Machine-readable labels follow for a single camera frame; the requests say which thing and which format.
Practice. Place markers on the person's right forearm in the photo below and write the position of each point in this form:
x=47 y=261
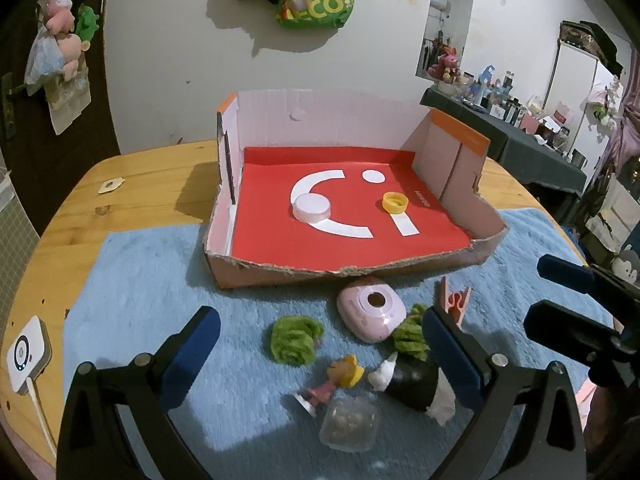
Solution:
x=615 y=420

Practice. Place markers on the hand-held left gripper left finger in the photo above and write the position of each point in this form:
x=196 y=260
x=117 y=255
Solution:
x=192 y=355

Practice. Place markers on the black and white toy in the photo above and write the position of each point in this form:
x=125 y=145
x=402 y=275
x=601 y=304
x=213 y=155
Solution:
x=415 y=385

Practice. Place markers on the green fuzzy scrunchie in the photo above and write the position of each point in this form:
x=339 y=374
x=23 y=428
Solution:
x=407 y=335
x=295 y=342

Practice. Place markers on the grey face cushion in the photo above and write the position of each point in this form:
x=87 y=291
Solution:
x=627 y=265

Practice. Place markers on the pink earbuds case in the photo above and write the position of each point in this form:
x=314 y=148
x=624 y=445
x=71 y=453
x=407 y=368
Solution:
x=360 y=320

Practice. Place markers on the clutter of bottles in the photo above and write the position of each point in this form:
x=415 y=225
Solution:
x=492 y=90

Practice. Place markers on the white charger device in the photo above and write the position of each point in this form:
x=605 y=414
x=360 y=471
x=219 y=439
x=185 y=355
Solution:
x=27 y=355

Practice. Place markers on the blue fluffy mat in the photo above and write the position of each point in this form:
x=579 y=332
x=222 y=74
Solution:
x=150 y=285

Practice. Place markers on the cardboard box with red bottom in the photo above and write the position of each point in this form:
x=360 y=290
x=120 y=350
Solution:
x=280 y=240

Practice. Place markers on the white air conditioner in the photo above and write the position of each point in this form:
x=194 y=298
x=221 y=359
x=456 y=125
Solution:
x=440 y=6

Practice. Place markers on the yellow bottle cap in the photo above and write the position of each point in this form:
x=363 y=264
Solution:
x=395 y=203

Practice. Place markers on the white cabinet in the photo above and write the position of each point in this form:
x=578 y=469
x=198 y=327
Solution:
x=580 y=90

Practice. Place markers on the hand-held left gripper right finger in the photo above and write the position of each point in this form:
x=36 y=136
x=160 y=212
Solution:
x=445 y=355

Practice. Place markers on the small beige tag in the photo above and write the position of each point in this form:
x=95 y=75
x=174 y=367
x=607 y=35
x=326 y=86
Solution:
x=111 y=185

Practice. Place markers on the pink curtain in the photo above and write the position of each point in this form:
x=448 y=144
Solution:
x=627 y=130

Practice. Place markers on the pink clothes clip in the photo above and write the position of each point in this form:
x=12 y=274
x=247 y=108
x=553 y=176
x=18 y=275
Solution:
x=452 y=302

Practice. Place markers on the magenta plush toy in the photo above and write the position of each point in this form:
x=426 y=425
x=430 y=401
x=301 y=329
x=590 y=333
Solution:
x=442 y=62

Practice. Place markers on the green plush toy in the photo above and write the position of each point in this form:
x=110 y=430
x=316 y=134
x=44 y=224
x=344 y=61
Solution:
x=87 y=22

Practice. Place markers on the pale pink plush toy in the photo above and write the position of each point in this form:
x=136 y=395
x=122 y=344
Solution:
x=69 y=52

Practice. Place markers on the table with dark cloth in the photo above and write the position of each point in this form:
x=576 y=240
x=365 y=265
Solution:
x=530 y=155

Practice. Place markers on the black bag on cabinet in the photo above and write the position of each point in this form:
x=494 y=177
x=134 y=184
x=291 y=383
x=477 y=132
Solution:
x=595 y=42

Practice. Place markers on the white round lid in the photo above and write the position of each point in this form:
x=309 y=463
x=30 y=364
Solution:
x=311 y=207

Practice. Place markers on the yellow-haired toy figurine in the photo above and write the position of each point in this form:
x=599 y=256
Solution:
x=345 y=372

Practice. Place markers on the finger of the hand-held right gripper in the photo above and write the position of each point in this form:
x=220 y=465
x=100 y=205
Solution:
x=565 y=274
x=565 y=330

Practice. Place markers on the clear plastic container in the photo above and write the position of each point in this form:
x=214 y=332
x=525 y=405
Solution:
x=347 y=422

